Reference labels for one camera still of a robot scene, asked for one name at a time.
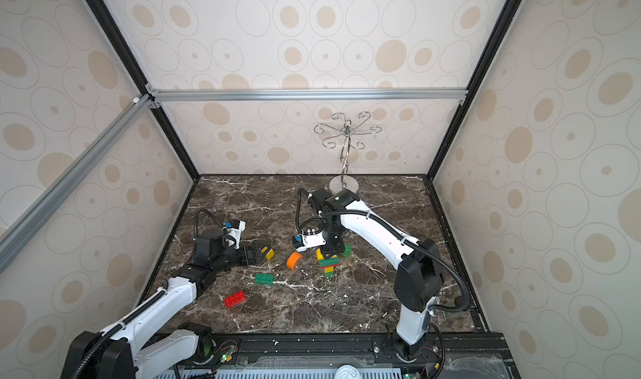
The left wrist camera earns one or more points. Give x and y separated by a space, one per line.
233 230

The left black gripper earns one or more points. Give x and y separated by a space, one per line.
249 260

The left slanted aluminium rail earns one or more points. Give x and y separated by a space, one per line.
33 219

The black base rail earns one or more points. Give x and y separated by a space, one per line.
441 355

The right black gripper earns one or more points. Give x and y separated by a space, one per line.
330 241

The green long lego front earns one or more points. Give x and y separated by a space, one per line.
264 279

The green long lego back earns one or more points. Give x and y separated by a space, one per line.
330 262

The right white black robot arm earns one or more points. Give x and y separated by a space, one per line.
419 268

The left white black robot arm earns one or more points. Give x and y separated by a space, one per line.
123 349

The chrome hook stand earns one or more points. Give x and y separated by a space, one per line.
342 134

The green long lego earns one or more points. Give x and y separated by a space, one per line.
264 279
330 262

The orange round lego piece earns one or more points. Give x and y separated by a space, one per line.
293 260

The horizontal aluminium rail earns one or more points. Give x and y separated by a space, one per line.
323 94

